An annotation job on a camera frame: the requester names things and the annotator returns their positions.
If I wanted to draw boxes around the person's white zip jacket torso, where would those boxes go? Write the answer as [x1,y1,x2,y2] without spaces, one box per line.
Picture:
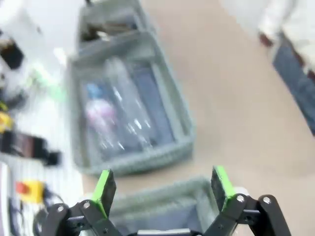
[257,0,315,74]

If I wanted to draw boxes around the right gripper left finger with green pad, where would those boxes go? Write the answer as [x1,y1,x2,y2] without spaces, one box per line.
[35,169,122,236]

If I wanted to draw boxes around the large clear plastic bottle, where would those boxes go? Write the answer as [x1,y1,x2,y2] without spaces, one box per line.
[105,58,154,149]

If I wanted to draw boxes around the grey fabric basket labelled Can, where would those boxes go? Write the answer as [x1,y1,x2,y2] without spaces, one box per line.
[108,175,222,236]

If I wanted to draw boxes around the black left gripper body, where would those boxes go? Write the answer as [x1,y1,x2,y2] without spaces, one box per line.
[0,39,25,71]

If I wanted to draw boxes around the black cable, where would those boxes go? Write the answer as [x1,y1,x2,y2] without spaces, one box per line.
[9,190,66,236]

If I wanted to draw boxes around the yellow emergency stop box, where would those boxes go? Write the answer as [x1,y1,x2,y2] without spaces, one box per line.
[15,179,45,203]

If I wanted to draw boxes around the person's left forearm white sleeve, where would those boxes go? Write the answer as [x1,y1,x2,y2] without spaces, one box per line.
[257,14,284,48]

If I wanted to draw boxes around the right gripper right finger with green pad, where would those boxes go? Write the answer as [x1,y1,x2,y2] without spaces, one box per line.
[201,166,294,236]

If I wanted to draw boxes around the black electronic device box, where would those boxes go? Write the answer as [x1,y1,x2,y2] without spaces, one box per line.
[0,130,62,166]

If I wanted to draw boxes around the person's blue jeans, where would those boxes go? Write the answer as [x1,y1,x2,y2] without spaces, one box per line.
[272,36,315,137]

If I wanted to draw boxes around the grey fabric basket labelled Plastic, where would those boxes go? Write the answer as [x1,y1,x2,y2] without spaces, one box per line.
[66,31,198,177]

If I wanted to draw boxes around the finger of the green-tipped left gripper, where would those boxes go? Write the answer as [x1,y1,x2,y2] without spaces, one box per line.
[29,68,66,102]

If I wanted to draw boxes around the small plastic bottle pink label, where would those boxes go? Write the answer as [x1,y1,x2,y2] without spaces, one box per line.
[85,83,119,154]

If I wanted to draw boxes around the grey fabric basket labelled Bottle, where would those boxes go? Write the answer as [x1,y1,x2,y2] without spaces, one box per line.
[78,0,158,49]

